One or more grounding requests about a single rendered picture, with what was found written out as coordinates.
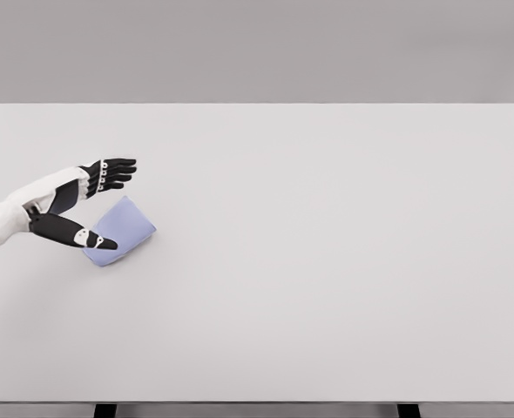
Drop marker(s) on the light blue cup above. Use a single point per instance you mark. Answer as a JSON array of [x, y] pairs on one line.
[[126, 226]]

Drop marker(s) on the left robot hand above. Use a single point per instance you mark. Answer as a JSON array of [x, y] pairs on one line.
[[61, 226]]

